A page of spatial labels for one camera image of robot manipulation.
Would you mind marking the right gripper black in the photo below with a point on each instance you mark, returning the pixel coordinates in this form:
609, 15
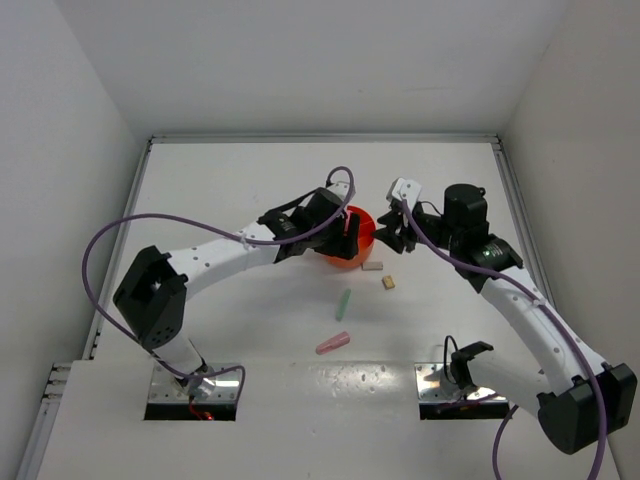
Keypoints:
395, 240

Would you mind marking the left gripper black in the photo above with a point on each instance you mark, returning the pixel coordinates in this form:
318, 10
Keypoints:
343, 246

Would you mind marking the green highlighter pen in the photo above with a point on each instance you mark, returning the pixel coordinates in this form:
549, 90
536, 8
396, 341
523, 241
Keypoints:
342, 304

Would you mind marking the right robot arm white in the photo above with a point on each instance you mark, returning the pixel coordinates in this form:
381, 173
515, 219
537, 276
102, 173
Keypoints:
577, 396

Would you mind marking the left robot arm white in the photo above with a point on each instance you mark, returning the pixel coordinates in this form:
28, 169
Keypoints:
151, 297

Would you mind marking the orange round divided container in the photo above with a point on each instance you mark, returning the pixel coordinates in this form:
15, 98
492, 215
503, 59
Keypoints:
365, 241

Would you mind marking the grey eraser block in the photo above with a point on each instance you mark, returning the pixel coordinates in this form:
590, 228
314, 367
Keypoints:
372, 266

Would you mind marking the tan small eraser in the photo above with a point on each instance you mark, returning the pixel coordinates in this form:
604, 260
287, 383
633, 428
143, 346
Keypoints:
388, 282

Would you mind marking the pink highlighter pen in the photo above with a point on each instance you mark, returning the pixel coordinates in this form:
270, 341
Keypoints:
333, 343

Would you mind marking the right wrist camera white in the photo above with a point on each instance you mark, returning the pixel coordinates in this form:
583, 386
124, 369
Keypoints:
404, 190

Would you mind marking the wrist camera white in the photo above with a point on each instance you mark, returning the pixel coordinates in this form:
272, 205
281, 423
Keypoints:
404, 190
340, 189

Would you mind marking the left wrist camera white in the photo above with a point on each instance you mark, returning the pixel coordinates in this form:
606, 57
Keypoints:
340, 189

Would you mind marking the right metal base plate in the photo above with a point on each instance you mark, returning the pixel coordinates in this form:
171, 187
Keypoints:
433, 388

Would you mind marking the metal base plate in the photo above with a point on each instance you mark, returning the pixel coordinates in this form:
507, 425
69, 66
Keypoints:
221, 386
433, 388

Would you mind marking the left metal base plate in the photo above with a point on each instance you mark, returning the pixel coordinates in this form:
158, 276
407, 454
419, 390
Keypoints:
221, 386

